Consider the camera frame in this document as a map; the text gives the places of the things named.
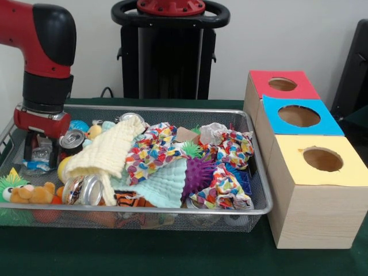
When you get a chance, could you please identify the brown plush bear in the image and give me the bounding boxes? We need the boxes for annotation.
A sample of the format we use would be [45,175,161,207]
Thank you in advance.
[8,181,55,205]

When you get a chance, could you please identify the blue globe ball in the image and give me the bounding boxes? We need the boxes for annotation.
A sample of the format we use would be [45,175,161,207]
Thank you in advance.
[69,120,90,133]

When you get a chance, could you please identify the shallow clear mesh bin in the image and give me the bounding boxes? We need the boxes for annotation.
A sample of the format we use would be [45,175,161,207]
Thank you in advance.
[0,102,274,233]

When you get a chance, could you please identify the red black drink can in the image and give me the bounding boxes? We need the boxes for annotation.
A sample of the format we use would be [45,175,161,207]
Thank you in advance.
[118,112,144,125]
[59,129,86,157]

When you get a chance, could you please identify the green fluffy toy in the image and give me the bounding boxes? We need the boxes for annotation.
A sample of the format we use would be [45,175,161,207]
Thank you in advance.
[0,174,28,202]

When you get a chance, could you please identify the crushed silver drink can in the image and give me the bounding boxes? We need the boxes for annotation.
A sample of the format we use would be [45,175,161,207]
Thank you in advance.
[61,174,104,206]

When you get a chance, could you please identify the wooden three-hole box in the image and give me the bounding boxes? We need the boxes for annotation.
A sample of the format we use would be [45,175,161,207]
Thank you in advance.
[243,70,368,250]

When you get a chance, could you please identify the purple spiky ball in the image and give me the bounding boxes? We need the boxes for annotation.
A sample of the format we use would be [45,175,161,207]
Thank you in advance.
[183,155,218,199]

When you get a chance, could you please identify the black chair back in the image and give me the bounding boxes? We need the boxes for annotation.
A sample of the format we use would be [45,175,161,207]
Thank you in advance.
[331,19,368,136]

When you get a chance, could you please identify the yellow ball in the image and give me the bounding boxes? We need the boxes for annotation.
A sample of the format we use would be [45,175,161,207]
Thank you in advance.
[57,156,71,183]

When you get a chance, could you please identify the colourful patterned cloth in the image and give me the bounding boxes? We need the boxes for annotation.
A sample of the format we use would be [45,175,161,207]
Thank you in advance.
[190,164,255,209]
[199,122,255,171]
[124,120,186,187]

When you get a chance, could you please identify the green spiky ball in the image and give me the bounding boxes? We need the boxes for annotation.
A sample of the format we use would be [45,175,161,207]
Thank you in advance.
[179,141,204,159]

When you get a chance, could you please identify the dark green table cloth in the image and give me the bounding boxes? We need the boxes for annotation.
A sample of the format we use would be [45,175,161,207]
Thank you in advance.
[0,97,368,276]

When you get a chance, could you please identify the mint green cloth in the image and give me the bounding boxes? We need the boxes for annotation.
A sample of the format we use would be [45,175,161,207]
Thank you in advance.
[109,158,188,209]

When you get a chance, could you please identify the cream yellow cloth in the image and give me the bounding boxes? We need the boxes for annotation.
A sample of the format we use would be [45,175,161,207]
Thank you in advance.
[60,115,145,206]

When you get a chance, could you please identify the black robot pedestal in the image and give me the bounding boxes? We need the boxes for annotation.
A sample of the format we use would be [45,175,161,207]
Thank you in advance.
[111,0,231,99]

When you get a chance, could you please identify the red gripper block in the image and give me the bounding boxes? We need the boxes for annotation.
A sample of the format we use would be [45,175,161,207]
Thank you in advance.
[13,105,72,169]

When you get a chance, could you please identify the yellow rubber duck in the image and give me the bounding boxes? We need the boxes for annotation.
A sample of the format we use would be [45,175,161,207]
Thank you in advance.
[86,124,103,141]

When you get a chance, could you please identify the crushed clear plastic bottle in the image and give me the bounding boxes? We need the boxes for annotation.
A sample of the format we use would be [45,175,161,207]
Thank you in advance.
[21,144,53,175]

